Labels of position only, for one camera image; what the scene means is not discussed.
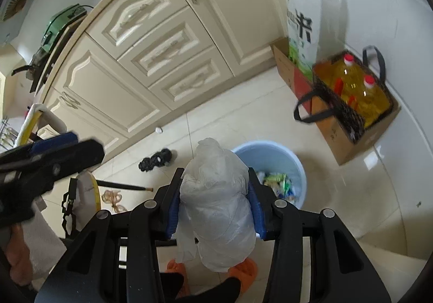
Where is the black patterned tote bag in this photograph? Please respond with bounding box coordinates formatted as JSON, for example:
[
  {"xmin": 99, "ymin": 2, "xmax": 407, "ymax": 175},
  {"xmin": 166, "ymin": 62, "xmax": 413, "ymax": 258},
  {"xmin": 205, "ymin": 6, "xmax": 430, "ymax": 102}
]
[{"xmin": 294, "ymin": 45, "xmax": 394, "ymax": 143}]

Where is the person's left hand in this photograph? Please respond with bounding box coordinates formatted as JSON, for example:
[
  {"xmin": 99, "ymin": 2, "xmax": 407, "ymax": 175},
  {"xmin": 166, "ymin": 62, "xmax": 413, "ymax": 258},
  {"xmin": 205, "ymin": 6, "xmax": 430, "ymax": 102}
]
[{"xmin": 4, "ymin": 224, "xmax": 33, "ymax": 286}]

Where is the white translucent plastic bag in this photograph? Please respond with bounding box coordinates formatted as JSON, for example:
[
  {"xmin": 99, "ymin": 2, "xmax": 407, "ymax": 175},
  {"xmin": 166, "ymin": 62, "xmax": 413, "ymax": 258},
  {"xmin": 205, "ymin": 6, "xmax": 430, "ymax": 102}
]
[{"xmin": 175, "ymin": 138, "xmax": 256, "ymax": 272}]

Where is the white towel table cover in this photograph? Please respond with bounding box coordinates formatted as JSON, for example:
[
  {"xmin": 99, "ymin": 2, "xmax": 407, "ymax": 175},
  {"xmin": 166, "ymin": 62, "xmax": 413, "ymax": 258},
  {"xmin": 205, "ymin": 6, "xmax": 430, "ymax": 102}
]
[{"xmin": 22, "ymin": 202, "xmax": 66, "ymax": 291}]

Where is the cream kitchen cabinet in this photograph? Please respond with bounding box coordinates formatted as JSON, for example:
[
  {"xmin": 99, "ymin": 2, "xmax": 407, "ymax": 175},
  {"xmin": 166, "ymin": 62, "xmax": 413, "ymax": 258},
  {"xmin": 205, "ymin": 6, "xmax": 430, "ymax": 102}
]
[{"xmin": 40, "ymin": 0, "xmax": 287, "ymax": 159}]

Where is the yellow cooking oil bottle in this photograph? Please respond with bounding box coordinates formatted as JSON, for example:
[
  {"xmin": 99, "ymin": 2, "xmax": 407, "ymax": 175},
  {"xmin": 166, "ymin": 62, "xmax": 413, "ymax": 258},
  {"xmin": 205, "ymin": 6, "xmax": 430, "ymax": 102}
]
[{"xmin": 317, "ymin": 53, "xmax": 363, "ymax": 104}]

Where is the black crumpled cloth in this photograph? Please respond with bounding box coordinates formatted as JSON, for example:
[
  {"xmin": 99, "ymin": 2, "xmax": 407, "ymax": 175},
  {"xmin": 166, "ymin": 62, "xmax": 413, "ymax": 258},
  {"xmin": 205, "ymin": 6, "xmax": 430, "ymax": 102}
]
[{"xmin": 138, "ymin": 149, "xmax": 172, "ymax": 172}]

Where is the light blue trash bucket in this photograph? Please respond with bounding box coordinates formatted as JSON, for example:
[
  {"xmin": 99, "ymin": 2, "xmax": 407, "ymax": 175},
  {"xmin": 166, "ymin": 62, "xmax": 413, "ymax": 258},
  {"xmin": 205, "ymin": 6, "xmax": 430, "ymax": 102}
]
[{"xmin": 232, "ymin": 140, "xmax": 307, "ymax": 209}]

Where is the black gas stove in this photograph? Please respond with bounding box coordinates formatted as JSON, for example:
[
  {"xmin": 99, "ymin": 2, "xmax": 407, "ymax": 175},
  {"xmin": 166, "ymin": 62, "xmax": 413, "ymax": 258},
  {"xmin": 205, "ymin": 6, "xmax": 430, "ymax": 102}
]
[{"xmin": 11, "ymin": 15, "xmax": 86, "ymax": 93}]

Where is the brown cardboard box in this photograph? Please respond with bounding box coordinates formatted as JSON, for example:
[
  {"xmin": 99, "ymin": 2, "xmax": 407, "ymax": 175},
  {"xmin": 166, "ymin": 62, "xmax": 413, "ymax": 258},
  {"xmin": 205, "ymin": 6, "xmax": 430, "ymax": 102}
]
[{"xmin": 271, "ymin": 38, "xmax": 401, "ymax": 165}]

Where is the green electric pot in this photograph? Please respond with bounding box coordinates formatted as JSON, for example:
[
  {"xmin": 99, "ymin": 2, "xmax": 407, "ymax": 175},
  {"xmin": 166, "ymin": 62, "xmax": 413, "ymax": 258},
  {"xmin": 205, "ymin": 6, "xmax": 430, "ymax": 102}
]
[{"xmin": 40, "ymin": 3, "xmax": 92, "ymax": 52}]

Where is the orange slipper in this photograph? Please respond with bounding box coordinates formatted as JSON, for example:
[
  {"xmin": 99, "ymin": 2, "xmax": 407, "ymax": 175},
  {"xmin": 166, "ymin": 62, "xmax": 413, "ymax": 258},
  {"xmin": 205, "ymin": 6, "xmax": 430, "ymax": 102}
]
[
  {"xmin": 228, "ymin": 258, "xmax": 258, "ymax": 295},
  {"xmin": 165, "ymin": 259, "xmax": 190, "ymax": 299}
]

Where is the white green rice bag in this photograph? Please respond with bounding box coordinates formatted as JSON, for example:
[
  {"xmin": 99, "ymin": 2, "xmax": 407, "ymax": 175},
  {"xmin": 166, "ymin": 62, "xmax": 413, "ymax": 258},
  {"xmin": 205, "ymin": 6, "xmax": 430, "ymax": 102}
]
[{"xmin": 286, "ymin": 0, "xmax": 322, "ymax": 81}]

